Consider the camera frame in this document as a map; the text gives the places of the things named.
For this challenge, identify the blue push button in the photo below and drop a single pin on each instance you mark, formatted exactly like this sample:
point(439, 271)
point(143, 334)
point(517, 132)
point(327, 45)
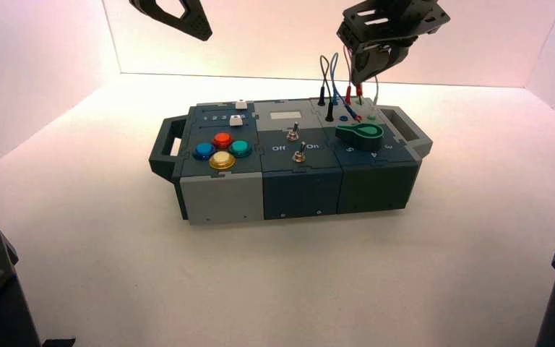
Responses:
point(204, 151)

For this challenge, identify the yellow push button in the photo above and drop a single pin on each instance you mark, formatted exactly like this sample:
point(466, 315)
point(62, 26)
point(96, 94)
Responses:
point(222, 159)

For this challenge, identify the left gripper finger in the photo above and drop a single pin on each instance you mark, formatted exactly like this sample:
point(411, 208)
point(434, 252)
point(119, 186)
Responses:
point(196, 21)

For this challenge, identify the dark teal grey control box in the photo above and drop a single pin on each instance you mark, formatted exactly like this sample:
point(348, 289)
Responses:
point(301, 191)

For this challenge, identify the red push button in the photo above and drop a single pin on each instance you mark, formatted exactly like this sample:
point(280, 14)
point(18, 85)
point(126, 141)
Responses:
point(222, 140)

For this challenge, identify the metal toggle switch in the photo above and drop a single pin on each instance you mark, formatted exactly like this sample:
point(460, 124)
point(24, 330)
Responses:
point(299, 155)
point(293, 134)

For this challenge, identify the green teardrop rotary knob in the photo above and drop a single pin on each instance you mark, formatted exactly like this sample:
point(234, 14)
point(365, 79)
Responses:
point(366, 139)

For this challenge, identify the white slider knob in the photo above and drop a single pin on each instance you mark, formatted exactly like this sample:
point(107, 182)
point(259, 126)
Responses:
point(236, 121)
point(241, 105)

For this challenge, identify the green push button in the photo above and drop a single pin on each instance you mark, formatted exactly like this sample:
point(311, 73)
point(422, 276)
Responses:
point(240, 147)

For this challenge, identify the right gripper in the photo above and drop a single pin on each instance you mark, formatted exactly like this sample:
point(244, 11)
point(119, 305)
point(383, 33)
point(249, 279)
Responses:
point(402, 24)

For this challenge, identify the white display window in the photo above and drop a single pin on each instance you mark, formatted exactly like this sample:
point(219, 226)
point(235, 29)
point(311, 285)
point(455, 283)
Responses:
point(285, 116)

